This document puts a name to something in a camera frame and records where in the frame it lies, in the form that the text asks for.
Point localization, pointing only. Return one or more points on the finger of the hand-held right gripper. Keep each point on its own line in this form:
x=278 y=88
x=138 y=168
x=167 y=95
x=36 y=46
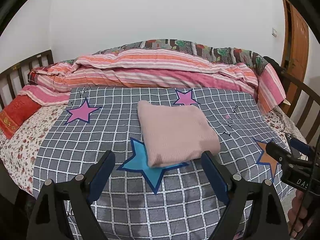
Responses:
x=298 y=144
x=276 y=152

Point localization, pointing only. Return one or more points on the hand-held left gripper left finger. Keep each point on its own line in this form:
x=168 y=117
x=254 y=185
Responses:
x=103 y=172

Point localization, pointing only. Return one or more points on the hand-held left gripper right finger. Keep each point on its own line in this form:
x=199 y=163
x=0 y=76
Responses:
x=215 y=177

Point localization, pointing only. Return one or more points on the pink knit garment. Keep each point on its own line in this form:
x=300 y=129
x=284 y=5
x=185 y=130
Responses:
x=172 y=132

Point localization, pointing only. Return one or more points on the person's right hand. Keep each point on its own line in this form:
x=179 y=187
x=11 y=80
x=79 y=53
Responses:
x=296 y=215

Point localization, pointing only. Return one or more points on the grey checked star blanket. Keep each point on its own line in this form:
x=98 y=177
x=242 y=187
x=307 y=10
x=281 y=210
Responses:
x=112 y=130

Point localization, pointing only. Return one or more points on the floral bed sheet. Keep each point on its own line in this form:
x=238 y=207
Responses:
x=27 y=145

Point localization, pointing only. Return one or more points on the brown wooden door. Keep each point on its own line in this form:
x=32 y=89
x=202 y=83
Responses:
x=298 y=45

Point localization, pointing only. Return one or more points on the red pillow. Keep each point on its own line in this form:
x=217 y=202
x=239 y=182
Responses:
x=15 y=115

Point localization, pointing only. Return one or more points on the pink orange striped quilt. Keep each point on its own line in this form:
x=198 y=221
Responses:
x=150 y=72

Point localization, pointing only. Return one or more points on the floral patchwork quilt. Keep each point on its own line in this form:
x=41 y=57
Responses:
x=200 y=48

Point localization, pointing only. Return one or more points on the white wall switch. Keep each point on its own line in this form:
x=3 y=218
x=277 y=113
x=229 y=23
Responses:
x=275 y=32

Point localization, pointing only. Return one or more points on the dark wooden bed frame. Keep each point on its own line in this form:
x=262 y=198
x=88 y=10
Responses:
x=27 y=63

